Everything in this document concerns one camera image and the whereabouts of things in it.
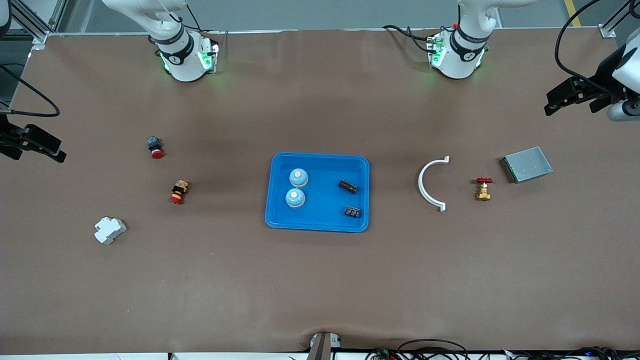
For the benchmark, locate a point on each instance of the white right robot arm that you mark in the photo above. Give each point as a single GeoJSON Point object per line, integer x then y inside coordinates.
{"type": "Point", "coordinates": [182, 60]}

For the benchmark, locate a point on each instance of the grey metal box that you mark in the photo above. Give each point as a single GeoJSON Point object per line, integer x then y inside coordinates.
{"type": "Point", "coordinates": [530, 165]}

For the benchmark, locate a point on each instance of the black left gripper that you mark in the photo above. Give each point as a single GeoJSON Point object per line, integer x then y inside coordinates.
{"type": "Point", "coordinates": [596, 83]}

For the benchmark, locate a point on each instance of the blue plastic tray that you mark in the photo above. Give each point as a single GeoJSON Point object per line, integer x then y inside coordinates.
{"type": "Point", "coordinates": [325, 210]}

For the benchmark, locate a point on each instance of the aluminium frame profile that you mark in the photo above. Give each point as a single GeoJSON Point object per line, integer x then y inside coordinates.
{"type": "Point", "coordinates": [40, 35]}
{"type": "Point", "coordinates": [607, 31]}

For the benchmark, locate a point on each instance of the red button blue-black body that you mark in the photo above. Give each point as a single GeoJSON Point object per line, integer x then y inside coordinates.
{"type": "Point", "coordinates": [156, 148]}

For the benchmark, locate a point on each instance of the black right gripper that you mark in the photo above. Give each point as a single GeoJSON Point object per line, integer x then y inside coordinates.
{"type": "Point", "coordinates": [11, 136]}

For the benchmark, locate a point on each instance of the red yellow emergency stop button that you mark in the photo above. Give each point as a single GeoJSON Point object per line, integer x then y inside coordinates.
{"type": "Point", "coordinates": [178, 193]}

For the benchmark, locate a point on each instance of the black capacitor white print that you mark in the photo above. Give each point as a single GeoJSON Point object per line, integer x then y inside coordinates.
{"type": "Point", "coordinates": [353, 212]}

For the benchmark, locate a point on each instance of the blue desk bell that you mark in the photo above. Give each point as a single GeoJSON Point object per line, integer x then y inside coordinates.
{"type": "Point", "coordinates": [295, 199]}
{"type": "Point", "coordinates": [298, 178]}

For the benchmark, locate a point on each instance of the white circuit breaker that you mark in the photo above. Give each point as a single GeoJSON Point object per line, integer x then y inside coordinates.
{"type": "Point", "coordinates": [110, 230]}

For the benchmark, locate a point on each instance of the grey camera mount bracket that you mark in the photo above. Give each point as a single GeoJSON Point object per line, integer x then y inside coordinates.
{"type": "Point", "coordinates": [322, 347]}

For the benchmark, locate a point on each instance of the brown table cover sheet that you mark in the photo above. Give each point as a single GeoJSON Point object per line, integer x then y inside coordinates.
{"type": "Point", "coordinates": [320, 280]}

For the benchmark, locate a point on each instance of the dark brown cylindrical capacitor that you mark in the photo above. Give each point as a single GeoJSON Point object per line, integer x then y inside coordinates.
{"type": "Point", "coordinates": [348, 186]}

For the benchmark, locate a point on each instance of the white curved pipe clamp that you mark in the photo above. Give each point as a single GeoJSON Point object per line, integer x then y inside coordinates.
{"type": "Point", "coordinates": [420, 183]}

